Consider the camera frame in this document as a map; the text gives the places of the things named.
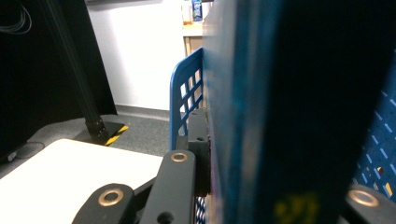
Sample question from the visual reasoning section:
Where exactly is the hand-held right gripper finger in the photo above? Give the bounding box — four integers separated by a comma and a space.
186, 107, 213, 198

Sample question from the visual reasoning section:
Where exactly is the blue file rack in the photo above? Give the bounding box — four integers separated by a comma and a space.
169, 46, 396, 224

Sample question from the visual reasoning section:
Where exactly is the blue book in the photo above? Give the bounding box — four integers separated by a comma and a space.
202, 0, 396, 224

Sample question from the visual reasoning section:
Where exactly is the black stand with striped base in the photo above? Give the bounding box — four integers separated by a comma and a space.
36, 0, 129, 147

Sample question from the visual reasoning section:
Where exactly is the wooden cabinet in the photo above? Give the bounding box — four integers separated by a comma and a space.
181, 22, 205, 59

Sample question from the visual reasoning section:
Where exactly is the white container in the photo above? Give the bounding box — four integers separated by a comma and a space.
181, 0, 192, 26

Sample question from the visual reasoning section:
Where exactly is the blue container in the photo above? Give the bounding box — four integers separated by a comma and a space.
191, 0, 204, 22

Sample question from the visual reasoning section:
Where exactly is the black curtain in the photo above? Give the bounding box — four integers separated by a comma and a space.
0, 0, 118, 162

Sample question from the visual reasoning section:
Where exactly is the coiled black cable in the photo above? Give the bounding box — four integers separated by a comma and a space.
0, 2, 33, 35

